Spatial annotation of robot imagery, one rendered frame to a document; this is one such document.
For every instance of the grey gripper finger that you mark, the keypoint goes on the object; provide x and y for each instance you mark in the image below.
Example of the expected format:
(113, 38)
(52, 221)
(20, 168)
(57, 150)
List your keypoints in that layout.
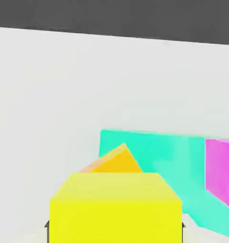
(183, 225)

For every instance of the small yellow cube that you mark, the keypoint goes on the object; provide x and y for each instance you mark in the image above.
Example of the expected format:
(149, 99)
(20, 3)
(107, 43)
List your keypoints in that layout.
(115, 214)

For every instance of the small magenta cube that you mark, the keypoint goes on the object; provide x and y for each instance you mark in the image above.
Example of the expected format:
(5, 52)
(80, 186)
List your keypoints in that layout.
(221, 169)

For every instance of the small orange cube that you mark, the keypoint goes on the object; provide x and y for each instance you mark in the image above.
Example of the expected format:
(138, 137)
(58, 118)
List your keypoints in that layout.
(118, 163)

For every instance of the large turquoise box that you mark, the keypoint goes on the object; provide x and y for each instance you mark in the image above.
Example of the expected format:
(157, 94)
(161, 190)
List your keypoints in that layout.
(169, 157)

